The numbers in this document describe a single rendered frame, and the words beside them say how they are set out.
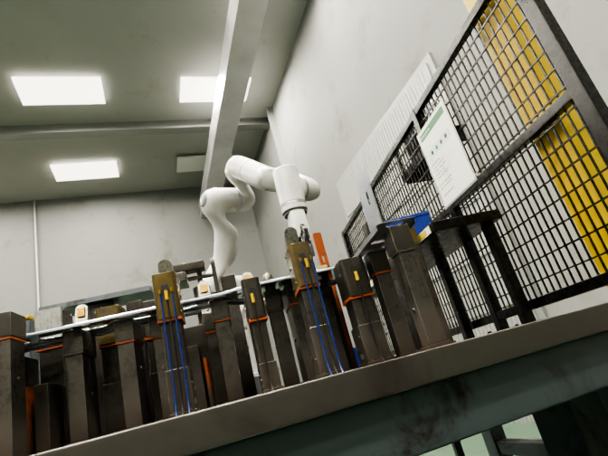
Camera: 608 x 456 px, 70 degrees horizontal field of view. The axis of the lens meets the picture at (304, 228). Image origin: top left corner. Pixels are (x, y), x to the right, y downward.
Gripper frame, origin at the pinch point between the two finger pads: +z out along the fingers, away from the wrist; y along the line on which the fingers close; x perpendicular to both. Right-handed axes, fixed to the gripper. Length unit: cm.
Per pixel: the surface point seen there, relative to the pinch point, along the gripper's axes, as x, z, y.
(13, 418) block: -76, 27, 15
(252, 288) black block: -19.2, 9.2, 15.8
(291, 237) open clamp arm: -5.6, -3.3, 13.1
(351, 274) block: 6.4, 11.7, 18.8
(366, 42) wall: 190, -316, -255
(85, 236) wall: -295, -380, -838
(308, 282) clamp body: -5.5, 11.8, 20.3
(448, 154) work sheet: 54, -24, 8
